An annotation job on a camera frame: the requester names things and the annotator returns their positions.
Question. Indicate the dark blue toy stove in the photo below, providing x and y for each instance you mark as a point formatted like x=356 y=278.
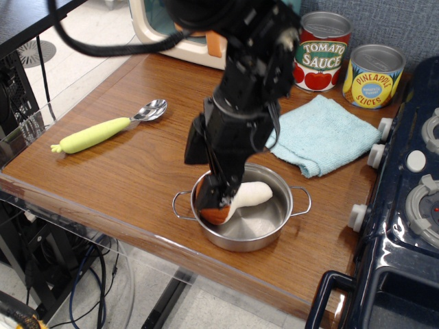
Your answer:
x=395 y=282

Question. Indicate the pineapple slices can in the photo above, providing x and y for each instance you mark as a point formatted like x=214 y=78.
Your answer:
x=373 y=75

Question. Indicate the toy teal cream microwave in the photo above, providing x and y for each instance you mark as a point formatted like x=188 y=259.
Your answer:
x=152 y=23

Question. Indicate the spoon with green handle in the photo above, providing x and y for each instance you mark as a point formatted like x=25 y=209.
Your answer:
x=101 y=132

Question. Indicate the black desk at left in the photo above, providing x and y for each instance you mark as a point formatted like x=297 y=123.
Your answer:
x=22 y=21

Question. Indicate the plush brown white mushroom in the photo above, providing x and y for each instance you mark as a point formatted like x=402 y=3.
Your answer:
x=249 y=194

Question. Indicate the light blue folded cloth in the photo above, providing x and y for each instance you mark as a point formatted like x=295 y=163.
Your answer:
x=321 y=136

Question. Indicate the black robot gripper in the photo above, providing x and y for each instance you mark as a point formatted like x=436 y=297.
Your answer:
x=223 y=138

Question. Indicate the stainless steel pot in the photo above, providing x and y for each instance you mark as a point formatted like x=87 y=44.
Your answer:
x=250 y=228

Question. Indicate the tomato sauce can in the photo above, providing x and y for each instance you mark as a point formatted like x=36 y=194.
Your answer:
x=323 y=44

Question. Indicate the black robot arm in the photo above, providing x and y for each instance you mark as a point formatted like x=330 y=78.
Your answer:
x=243 y=110

